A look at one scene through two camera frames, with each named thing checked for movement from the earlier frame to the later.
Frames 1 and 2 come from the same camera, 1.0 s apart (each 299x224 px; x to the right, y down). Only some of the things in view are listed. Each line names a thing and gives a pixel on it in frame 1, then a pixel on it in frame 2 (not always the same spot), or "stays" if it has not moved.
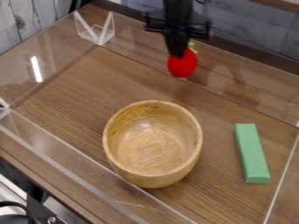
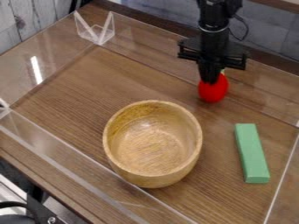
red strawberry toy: [184, 66] -> [216, 92]
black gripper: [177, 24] -> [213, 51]
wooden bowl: [153, 142] stays
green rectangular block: [257, 171] stays
